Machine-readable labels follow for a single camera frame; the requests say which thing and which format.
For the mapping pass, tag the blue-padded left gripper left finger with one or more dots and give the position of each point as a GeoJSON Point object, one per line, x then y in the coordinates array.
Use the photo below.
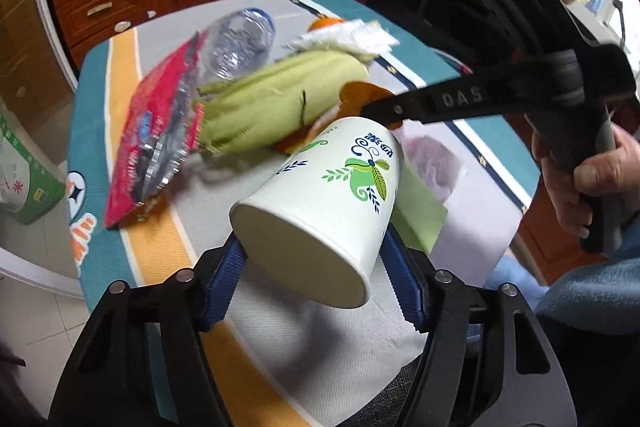
{"type": "Point", "coordinates": [189, 303]}

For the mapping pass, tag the white paper napkin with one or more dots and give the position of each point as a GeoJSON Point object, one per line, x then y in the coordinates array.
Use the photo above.
{"type": "Point", "coordinates": [365, 40]}

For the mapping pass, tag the person's right hand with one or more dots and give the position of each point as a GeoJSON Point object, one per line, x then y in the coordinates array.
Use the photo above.
{"type": "Point", "coordinates": [613, 172]}

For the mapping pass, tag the red foil snack bag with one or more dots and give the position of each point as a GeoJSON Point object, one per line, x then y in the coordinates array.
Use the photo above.
{"type": "Point", "coordinates": [162, 127]}

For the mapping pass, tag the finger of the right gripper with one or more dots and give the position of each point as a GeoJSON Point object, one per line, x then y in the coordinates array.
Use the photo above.
{"type": "Point", "coordinates": [393, 109]}

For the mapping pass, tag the green corn husk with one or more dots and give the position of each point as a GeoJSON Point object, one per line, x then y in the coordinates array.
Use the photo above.
{"type": "Point", "coordinates": [268, 105]}

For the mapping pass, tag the brown orange peel piece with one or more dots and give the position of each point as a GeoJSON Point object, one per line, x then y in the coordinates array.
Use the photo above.
{"type": "Point", "coordinates": [356, 94]}

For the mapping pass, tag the orange fruit peel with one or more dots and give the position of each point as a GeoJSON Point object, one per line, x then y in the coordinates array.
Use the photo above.
{"type": "Point", "coordinates": [324, 22]}

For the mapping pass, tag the clear plastic water bottle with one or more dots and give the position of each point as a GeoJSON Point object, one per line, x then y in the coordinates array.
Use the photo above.
{"type": "Point", "coordinates": [235, 45]}

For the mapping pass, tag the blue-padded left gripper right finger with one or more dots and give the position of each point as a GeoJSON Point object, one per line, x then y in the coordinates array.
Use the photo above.
{"type": "Point", "coordinates": [485, 362]}

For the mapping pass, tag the light green paper sheet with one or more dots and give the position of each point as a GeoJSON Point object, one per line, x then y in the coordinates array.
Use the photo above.
{"type": "Point", "coordinates": [418, 216]}

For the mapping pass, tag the green white paper bag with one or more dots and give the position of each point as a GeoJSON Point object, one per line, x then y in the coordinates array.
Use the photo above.
{"type": "Point", "coordinates": [31, 185]}

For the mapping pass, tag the white paper cup green print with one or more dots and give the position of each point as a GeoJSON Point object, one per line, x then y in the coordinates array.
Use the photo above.
{"type": "Point", "coordinates": [316, 225]}

